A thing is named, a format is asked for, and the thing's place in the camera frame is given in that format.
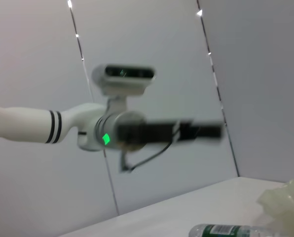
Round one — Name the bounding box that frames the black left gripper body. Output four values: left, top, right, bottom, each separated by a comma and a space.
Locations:
116, 121, 180, 146

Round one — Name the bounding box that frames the left gripper connector cable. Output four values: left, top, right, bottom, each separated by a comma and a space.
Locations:
119, 142, 174, 174

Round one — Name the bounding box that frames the translucent wavy fruit plate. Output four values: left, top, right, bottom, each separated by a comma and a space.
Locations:
257, 179, 294, 237

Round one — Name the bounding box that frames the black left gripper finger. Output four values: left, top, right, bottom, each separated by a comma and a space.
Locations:
176, 130, 223, 146
179, 119, 224, 133

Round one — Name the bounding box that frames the green label water bottle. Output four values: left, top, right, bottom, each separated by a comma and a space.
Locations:
188, 223, 278, 237

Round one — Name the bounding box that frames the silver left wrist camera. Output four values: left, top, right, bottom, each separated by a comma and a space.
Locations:
91, 63, 157, 96

